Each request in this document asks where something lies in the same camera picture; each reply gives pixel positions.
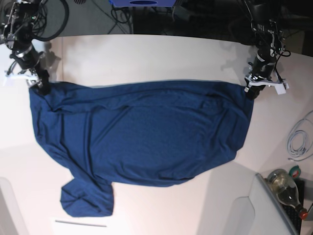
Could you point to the green tape roll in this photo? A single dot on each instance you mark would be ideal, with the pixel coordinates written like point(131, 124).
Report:
point(295, 172)

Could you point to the blue box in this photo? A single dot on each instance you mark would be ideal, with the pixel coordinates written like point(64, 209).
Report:
point(142, 3)

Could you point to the dark blue t-shirt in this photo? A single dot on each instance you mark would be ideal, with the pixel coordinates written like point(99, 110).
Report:
point(155, 134)

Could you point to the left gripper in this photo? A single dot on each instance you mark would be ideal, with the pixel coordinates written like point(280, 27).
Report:
point(260, 70)

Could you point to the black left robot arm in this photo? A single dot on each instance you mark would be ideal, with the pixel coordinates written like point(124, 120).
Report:
point(264, 20)

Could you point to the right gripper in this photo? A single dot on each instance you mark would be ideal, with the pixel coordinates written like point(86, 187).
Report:
point(30, 60)

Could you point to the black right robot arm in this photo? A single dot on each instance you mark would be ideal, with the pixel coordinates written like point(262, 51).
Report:
point(17, 31)

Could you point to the clear plastic bottle red cap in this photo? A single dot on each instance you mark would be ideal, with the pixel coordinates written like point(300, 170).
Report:
point(286, 191)

